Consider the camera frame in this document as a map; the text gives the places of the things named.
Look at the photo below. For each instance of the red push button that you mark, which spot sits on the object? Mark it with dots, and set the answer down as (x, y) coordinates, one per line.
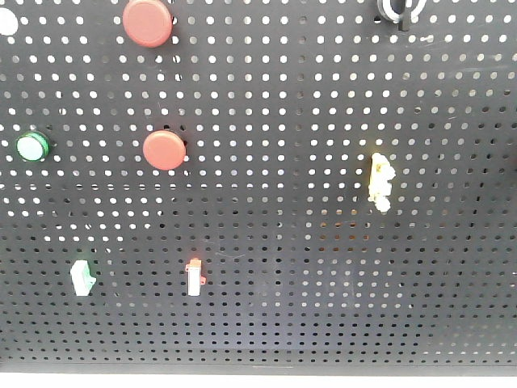
(164, 150)
(148, 23)

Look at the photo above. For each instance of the green white toggle switch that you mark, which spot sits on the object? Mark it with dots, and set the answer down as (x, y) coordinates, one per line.
(82, 280)

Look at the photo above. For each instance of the black perforated pegboard panel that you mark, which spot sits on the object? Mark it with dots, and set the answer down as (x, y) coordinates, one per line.
(281, 105)

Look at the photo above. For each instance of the green indicator light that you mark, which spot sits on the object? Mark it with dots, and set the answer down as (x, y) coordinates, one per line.
(33, 146)

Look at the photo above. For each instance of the black silver rotary selector switch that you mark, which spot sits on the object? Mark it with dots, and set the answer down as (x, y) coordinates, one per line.
(402, 13)

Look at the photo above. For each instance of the yellow white toggle switch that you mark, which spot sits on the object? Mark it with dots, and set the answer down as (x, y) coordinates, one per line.
(379, 188)

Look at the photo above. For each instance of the lower red push button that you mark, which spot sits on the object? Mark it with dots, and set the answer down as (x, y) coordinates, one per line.
(164, 150)

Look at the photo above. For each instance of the upper red push button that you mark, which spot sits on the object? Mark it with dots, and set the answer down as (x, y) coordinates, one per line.
(148, 23)

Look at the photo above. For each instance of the red white toggle switch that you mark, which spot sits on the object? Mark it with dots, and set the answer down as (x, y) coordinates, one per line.
(195, 279)

